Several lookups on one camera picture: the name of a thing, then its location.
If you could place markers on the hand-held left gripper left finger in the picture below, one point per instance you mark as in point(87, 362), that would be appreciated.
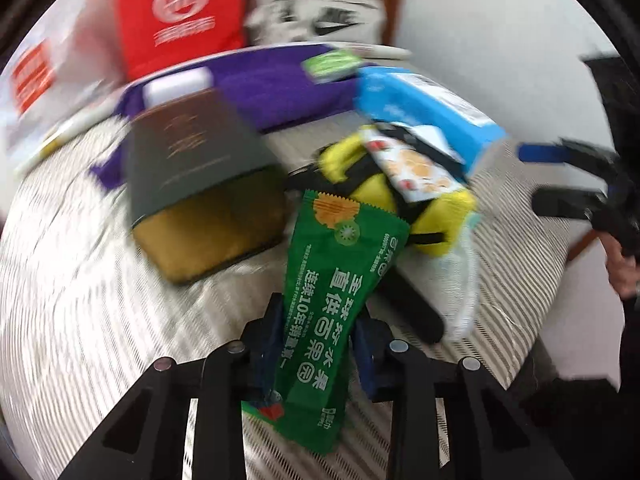
point(270, 345)

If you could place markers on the small green and white packet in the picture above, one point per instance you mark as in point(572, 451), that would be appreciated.
point(330, 66)

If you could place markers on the striped bed cover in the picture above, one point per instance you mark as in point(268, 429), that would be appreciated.
point(100, 335)

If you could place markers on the white and orange snack packet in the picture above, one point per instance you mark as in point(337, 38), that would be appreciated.
point(415, 170)

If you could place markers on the purple towel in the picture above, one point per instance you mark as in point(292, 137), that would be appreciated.
point(280, 90)

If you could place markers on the white plastic shopping bag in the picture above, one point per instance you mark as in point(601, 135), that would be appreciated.
point(35, 75)

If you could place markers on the red paper bag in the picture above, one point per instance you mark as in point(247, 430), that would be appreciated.
point(180, 15)

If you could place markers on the person's right hand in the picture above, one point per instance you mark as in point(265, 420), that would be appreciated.
point(622, 272)

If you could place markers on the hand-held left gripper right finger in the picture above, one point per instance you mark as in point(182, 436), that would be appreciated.
point(367, 360)

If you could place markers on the white translucent plastic bag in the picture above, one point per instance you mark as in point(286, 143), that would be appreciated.
point(462, 285)

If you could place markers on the white rolled paper tube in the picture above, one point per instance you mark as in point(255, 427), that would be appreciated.
point(385, 51)

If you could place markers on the blue tissue pack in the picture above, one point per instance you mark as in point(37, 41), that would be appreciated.
point(425, 105)

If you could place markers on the dark box with gold inside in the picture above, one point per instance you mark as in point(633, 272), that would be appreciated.
point(195, 145)

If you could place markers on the white and yellow rolled tube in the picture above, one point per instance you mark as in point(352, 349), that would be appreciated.
point(60, 132)

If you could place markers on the person's dark clothing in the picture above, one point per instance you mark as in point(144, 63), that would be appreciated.
point(575, 410)

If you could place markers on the green snack packet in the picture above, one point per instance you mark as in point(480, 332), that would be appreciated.
point(330, 310)

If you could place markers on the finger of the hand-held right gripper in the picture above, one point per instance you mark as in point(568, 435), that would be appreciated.
point(545, 153)
point(565, 204)

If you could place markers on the white block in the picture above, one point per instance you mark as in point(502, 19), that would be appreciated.
point(177, 87)

